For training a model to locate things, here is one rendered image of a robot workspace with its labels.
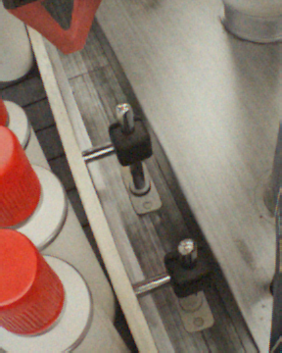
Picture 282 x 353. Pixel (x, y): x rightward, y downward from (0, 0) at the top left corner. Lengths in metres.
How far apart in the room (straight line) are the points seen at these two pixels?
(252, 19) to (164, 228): 0.23
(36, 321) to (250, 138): 0.31
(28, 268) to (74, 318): 0.04
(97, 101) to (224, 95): 0.15
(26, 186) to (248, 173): 0.25
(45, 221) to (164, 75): 0.30
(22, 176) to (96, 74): 0.39
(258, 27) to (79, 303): 0.39
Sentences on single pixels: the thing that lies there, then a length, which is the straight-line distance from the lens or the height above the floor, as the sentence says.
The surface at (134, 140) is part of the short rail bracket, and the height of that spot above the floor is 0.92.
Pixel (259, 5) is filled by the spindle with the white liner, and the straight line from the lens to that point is 0.50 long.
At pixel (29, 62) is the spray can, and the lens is 0.53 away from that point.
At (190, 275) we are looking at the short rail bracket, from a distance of 0.34.
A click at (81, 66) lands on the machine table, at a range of 0.60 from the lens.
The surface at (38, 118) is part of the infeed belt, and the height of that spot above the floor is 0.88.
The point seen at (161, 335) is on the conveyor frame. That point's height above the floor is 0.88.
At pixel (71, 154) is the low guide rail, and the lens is 0.41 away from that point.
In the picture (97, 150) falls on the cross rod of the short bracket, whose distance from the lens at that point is 0.41.
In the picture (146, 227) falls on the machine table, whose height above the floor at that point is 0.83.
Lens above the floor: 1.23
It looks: 55 degrees down
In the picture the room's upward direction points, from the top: 11 degrees counter-clockwise
